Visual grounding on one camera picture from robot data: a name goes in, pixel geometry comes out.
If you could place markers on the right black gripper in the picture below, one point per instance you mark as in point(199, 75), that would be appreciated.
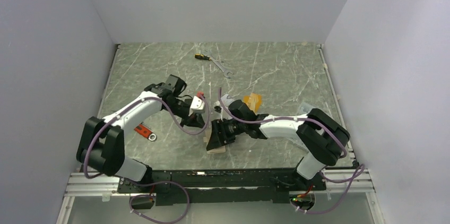
point(217, 139)

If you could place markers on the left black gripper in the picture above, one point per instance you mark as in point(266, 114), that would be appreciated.
point(195, 120)

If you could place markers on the beige leather card holder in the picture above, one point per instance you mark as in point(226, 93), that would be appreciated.
point(212, 146)

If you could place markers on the white printed credit card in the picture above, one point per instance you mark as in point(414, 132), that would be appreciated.
point(227, 100)

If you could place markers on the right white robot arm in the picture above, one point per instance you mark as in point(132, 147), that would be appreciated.
point(323, 138)

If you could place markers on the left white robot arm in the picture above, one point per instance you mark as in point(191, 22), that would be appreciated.
point(102, 143)

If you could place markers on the orange credit card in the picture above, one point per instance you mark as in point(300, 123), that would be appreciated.
point(253, 101)

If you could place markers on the red adjustable wrench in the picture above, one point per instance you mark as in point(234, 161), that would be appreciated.
point(145, 131)

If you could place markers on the black yellow screwdriver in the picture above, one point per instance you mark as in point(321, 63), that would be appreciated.
point(202, 57)

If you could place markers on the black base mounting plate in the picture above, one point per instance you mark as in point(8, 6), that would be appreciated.
point(275, 185)

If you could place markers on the clear plastic screw box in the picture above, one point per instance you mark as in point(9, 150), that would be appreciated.
point(303, 109)

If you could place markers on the aluminium frame rail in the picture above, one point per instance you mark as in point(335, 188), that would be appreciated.
point(105, 187)

